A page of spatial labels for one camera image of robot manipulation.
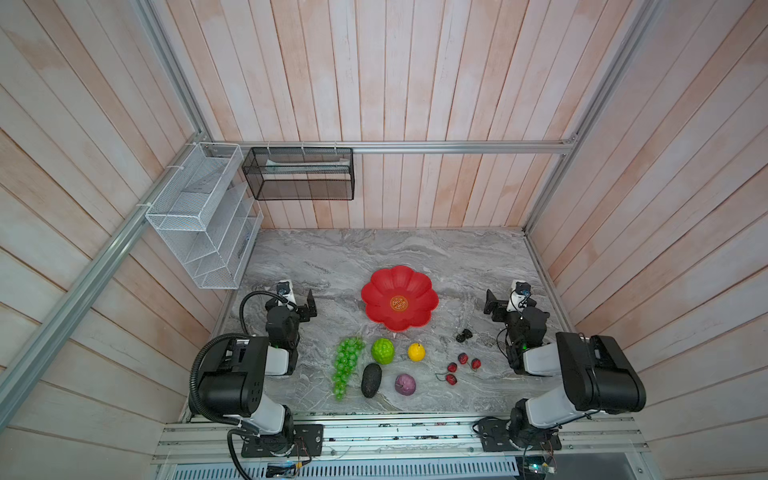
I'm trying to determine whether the green grape bunch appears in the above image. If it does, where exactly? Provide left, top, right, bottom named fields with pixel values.
left=332, top=337, right=364, bottom=400

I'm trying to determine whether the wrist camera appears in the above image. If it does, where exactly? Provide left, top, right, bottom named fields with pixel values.
left=275, top=280, right=296, bottom=309
left=506, top=280, right=532, bottom=312

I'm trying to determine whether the white wire mesh shelf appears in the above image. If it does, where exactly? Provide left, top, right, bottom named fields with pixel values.
left=146, top=142, right=264, bottom=290

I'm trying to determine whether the red flower-shaped fruit bowl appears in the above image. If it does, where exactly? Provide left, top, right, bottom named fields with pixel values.
left=361, top=265, right=439, bottom=332

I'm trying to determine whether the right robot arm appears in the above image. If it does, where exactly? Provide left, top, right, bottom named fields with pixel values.
left=483, top=281, right=647, bottom=449

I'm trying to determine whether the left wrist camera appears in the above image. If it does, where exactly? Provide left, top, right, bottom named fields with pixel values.
left=275, top=280, right=296, bottom=309

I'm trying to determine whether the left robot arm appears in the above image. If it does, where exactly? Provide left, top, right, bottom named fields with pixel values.
left=189, top=282, right=317, bottom=441

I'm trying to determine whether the purple passion fruit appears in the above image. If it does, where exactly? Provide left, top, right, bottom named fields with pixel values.
left=394, top=373, right=417, bottom=396

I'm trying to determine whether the dark cherry pair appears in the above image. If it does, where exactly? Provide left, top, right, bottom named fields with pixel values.
left=455, top=329, right=474, bottom=343

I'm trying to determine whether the aluminium left rail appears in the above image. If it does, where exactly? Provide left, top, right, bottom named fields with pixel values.
left=1, top=131, right=209, bottom=429

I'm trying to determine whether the yellow lemon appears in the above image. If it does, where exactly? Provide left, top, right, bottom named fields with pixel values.
left=407, top=343, right=426, bottom=362

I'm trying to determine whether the dark avocado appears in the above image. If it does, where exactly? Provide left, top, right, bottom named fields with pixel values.
left=360, top=363, right=383, bottom=398

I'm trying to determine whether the aluminium back rail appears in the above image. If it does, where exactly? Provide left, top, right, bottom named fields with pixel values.
left=210, top=140, right=575, bottom=154

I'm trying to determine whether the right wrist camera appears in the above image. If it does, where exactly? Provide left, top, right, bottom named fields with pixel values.
left=506, top=280, right=532, bottom=312

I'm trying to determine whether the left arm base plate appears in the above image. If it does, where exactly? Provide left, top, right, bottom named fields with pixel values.
left=241, top=424, right=324, bottom=459

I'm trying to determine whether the aluminium frame rail front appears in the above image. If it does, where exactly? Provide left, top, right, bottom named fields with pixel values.
left=149, top=413, right=652, bottom=480

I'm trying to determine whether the bumpy green custard apple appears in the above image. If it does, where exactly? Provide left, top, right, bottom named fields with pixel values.
left=371, top=338, right=395, bottom=365

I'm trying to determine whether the black wire mesh basket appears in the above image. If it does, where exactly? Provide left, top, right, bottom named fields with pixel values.
left=242, top=146, right=356, bottom=201

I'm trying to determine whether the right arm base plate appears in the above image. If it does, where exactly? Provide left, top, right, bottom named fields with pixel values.
left=472, top=417, right=562, bottom=452

